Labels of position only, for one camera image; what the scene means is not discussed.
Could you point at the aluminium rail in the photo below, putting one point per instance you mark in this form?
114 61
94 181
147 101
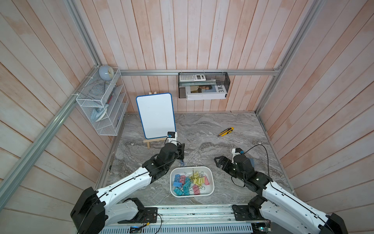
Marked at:
204 215

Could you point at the white book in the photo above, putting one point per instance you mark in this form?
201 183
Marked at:
206 92

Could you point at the yellow black utility knife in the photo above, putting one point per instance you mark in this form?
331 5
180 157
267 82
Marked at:
225 132

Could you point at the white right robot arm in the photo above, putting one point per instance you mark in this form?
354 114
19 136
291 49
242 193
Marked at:
263 185

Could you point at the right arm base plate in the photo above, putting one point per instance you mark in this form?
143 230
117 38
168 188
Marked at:
251 211

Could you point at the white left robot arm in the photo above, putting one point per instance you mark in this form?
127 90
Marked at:
97 208

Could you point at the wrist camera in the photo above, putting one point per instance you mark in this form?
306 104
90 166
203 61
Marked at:
237 151
172 135

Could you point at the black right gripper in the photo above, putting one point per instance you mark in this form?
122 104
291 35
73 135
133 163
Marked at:
226 165

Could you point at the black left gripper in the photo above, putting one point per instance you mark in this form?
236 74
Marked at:
180 150

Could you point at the small teal binder clip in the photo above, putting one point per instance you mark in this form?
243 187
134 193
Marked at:
188 182

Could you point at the white wire shelf rack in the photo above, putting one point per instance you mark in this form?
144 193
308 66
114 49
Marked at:
104 103

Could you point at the blue framed whiteboard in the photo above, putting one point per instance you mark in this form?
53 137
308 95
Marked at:
156 115

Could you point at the large teal binder clip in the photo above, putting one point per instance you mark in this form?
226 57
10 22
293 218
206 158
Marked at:
186 191

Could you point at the black mesh wall basket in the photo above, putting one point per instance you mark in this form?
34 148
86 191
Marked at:
212 78

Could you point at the white plastic storage box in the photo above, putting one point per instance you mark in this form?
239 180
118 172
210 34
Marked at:
188 171

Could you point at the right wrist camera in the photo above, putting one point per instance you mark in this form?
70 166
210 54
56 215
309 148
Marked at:
237 151

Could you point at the white calculator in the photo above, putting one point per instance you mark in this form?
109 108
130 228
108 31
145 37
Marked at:
192 78

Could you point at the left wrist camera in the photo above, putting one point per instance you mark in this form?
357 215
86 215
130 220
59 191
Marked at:
172 135

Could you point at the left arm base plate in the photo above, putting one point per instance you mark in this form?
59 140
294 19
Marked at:
144 214

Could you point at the pink binder clip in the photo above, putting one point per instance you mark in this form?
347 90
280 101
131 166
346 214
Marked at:
206 181
182 179
197 189

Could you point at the small blue binder clip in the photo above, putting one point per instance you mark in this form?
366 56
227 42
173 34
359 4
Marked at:
177 184

